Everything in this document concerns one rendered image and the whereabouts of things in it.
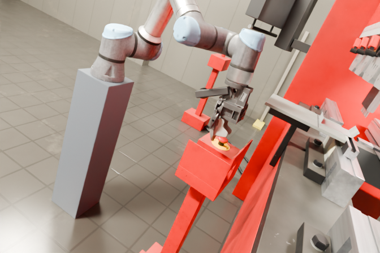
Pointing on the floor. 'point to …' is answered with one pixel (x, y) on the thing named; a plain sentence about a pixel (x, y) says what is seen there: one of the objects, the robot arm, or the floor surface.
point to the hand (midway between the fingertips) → (211, 136)
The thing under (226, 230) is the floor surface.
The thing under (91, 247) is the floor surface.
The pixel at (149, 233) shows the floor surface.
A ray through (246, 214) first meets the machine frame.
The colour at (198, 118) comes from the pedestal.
